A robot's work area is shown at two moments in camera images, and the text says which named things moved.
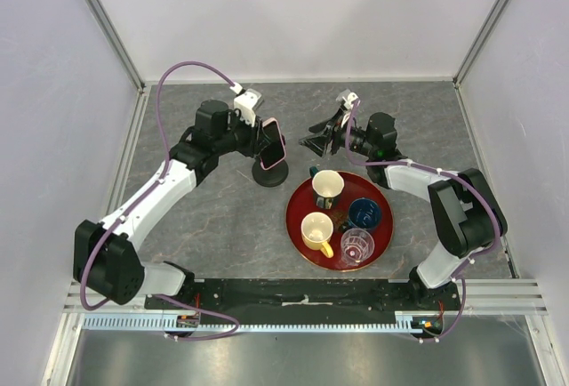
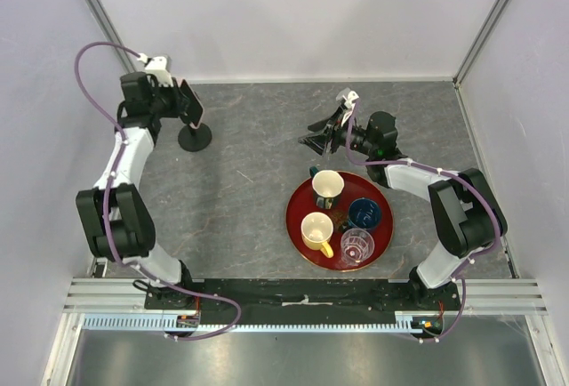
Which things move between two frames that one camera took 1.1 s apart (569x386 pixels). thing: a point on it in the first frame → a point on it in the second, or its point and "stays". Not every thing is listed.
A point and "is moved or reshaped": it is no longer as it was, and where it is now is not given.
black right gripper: [319, 142] stays
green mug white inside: [327, 187] stays
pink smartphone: [273, 148] → [191, 108]
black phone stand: [271, 177] is moved or reshaped
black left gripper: [256, 138] → [174, 92]
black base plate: [356, 299] stays
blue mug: [364, 213] stays
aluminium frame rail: [105, 22] stays
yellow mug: [316, 230] stays
